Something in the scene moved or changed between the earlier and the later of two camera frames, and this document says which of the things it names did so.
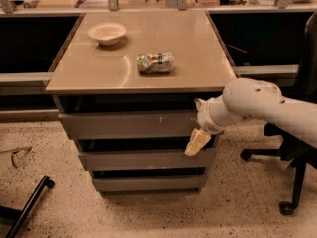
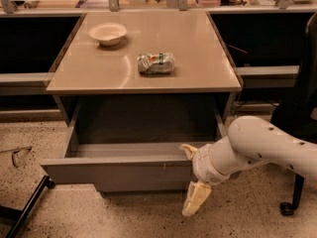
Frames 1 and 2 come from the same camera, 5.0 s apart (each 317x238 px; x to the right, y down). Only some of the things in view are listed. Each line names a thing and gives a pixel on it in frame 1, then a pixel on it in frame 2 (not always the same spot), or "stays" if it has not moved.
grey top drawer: (131, 125) → (126, 167)
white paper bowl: (107, 33) stays
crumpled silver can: (156, 63) stays
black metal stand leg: (21, 214) stays
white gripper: (205, 117) → (202, 165)
